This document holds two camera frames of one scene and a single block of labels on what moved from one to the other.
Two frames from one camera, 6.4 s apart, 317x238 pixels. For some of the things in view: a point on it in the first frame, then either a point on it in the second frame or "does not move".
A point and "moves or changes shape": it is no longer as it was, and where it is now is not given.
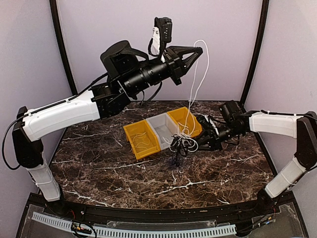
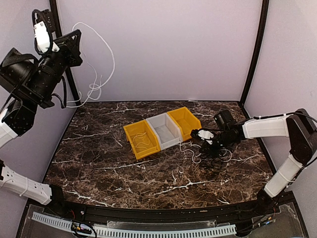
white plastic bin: (163, 126) does not move
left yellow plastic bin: (141, 139) does not move
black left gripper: (178, 64) to (72, 49)
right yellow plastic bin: (187, 123) does not move
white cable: (180, 143) to (198, 162)
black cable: (181, 146) to (215, 162)
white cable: (191, 86) moves or changes shape
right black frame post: (258, 52) does not move
